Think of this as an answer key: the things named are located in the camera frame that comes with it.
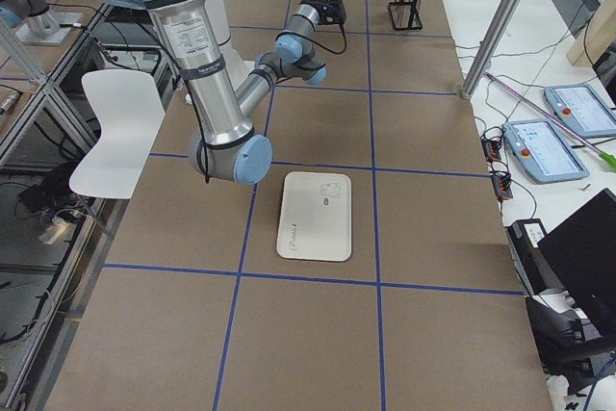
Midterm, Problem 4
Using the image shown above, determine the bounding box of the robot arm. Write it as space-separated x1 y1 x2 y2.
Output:
98 0 346 185
1 0 83 46

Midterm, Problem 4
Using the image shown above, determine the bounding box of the cream rabbit tray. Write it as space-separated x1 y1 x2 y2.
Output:
276 171 352 263

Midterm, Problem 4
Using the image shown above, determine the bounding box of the white chair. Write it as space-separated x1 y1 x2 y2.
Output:
69 69 165 199

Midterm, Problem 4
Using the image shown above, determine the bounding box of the near teach pendant tablet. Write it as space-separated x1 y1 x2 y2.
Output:
502 118 590 184

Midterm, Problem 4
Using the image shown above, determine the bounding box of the teach pendant tablet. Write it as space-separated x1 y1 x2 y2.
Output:
502 118 590 184
544 84 615 138

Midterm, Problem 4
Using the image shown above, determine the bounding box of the far teach pendant tablet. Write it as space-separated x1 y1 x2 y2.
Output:
544 84 615 138

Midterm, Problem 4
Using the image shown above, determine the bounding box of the black box device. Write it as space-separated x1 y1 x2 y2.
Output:
506 218 562 295

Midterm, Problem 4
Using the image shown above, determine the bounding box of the green tipped reacher stick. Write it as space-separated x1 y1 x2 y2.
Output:
483 72 616 170

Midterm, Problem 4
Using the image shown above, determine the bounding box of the black laptop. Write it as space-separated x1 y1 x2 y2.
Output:
539 188 615 336

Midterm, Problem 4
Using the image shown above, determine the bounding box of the black wire cup rack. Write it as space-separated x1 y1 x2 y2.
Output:
387 0 424 32

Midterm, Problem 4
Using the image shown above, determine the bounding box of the aluminium frame post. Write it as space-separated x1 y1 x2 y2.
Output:
460 0 521 100

